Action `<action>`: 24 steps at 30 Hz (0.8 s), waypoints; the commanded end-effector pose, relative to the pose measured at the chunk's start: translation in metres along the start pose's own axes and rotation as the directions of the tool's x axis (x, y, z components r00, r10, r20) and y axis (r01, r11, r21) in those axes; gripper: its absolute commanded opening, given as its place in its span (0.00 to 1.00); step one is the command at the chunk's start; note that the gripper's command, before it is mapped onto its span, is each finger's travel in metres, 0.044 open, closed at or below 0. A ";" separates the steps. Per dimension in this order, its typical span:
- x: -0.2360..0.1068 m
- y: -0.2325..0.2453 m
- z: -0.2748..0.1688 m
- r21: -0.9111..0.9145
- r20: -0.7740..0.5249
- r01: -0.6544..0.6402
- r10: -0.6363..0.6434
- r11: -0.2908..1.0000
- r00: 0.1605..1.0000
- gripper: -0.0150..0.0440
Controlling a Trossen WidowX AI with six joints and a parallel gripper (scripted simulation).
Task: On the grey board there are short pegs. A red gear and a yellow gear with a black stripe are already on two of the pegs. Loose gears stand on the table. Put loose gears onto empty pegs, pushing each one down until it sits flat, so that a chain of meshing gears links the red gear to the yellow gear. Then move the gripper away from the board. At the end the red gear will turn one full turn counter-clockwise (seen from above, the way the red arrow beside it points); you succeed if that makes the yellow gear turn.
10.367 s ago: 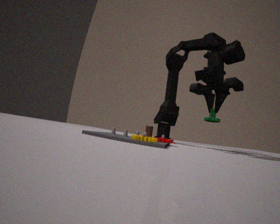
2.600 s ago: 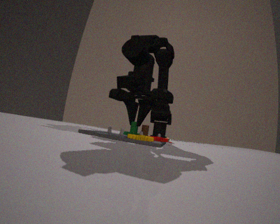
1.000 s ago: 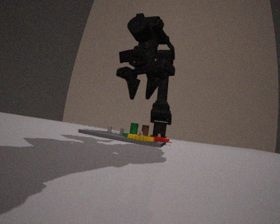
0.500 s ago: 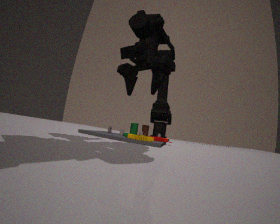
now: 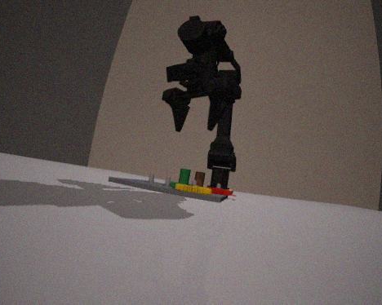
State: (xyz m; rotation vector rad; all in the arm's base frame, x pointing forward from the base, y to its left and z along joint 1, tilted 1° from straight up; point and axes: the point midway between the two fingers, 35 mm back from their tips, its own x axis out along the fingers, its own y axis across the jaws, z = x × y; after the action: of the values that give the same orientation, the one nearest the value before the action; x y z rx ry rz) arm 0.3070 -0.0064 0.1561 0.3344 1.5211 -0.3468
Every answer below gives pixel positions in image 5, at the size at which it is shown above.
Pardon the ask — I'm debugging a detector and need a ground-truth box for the yellow gear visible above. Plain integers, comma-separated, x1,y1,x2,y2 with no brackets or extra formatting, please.
175,184,212,194

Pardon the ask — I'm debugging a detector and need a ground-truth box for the red gear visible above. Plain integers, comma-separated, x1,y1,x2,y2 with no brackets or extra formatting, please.
211,187,231,196

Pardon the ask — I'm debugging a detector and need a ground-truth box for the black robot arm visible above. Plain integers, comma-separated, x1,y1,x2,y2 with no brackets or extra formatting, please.
167,15,242,190

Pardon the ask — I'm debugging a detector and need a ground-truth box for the green gear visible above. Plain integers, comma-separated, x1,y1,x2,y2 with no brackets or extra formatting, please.
169,168,191,188

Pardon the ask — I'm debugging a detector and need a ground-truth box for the brown gear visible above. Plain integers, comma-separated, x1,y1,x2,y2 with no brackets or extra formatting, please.
195,171,205,188

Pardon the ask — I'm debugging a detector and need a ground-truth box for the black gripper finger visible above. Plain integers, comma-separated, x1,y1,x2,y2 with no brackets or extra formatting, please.
207,91,235,130
165,99,190,132

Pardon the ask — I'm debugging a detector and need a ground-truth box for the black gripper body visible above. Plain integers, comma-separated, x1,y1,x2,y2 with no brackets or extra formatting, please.
162,60,242,105

